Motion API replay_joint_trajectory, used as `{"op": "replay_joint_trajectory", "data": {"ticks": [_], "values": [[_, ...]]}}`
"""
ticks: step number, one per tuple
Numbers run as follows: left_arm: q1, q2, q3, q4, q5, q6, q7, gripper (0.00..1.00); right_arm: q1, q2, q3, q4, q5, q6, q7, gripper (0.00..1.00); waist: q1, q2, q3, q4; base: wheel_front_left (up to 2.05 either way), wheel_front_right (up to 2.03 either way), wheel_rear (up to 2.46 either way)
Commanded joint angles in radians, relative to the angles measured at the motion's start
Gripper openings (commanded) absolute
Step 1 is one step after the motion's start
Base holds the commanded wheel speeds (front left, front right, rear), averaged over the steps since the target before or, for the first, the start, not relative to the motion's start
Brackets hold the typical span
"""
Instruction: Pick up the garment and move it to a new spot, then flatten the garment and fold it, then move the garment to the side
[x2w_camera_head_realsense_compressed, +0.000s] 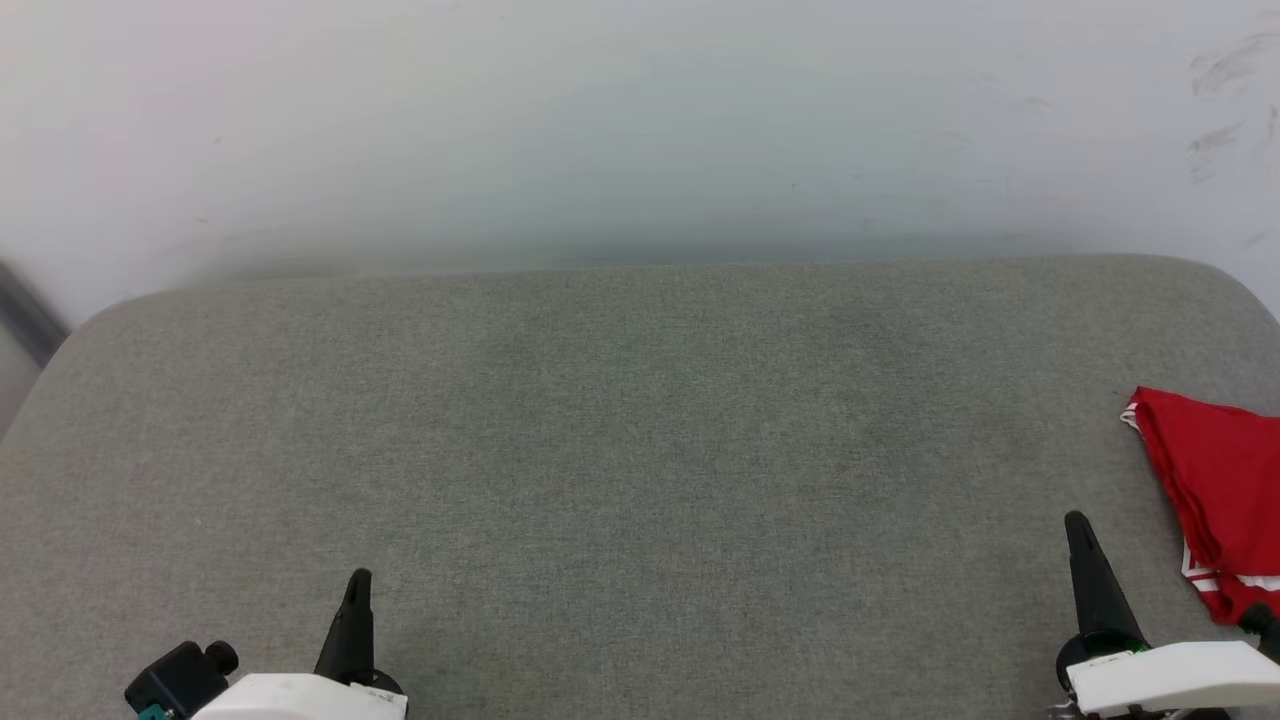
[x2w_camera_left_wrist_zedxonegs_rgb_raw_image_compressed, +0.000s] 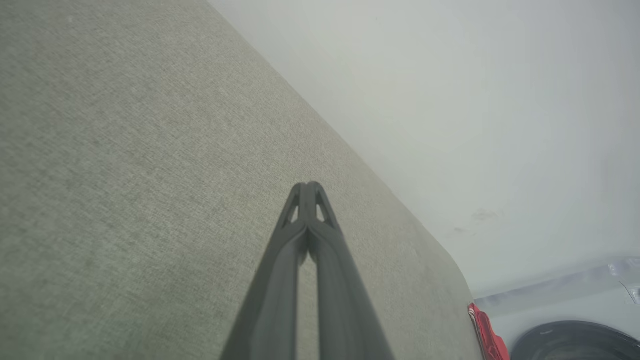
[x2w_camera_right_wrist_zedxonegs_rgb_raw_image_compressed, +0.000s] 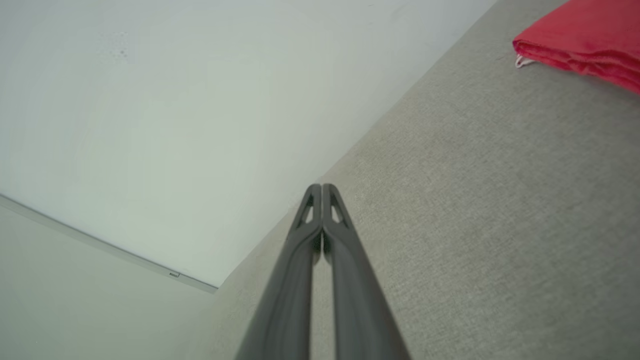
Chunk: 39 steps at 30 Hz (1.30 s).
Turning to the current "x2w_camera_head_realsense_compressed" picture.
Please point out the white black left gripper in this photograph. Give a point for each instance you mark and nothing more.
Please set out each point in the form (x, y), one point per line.
(300, 700)

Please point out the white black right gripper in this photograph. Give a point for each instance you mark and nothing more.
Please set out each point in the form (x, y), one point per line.
(1170, 675)

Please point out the red white Bulls jersey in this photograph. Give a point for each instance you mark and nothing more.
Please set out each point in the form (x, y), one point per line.
(1220, 470)

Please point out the grey fabric sofa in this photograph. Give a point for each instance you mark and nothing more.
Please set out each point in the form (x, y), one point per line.
(600, 450)

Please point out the dark grey wall trim strip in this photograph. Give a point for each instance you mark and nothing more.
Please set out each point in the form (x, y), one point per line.
(25, 310)

